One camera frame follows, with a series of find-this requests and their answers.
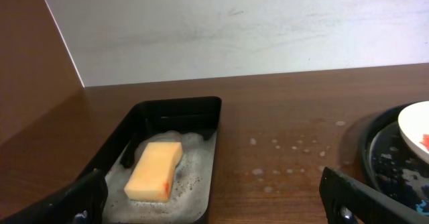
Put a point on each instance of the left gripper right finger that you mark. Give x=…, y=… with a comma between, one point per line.
x=346, y=199

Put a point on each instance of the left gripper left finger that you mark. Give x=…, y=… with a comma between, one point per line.
x=82, y=201

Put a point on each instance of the yellow sponge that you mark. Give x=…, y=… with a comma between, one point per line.
x=152, y=177

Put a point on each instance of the black round tray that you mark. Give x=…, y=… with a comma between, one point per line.
x=390, y=166

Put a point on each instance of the black rectangular soap tray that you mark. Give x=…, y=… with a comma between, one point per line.
x=194, y=122

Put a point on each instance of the white plate bottom left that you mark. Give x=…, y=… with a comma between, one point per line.
x=413, y=123

